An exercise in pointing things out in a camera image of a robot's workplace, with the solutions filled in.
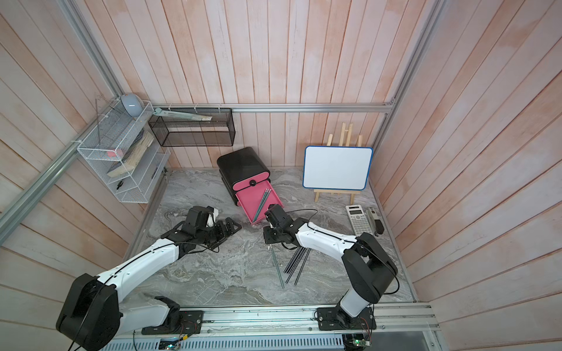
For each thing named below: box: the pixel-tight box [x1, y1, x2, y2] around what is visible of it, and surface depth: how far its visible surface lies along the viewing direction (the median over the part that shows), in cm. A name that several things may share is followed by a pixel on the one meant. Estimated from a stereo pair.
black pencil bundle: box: [283, 246, 312, 286], surface depth 88 cm
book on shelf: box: [106, 129, 155, 178], surface depth 83 cm
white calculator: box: [345, 204, 374, 237], surface depth 100 cm
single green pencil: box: [252, 187, 272, 224], surface depth 100 cm
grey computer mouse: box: [120, 92, 145, 117], surface depth 84 cm
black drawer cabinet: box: [216, 146, 271, 207], surface depth 103 cm
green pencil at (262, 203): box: [253, 187, 272, 223], surface depth 102 cm
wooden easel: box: [313, 122, 363, 205], surface depth 93 cm
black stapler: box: [365, 206, 385, 237], surface depth 97 cm
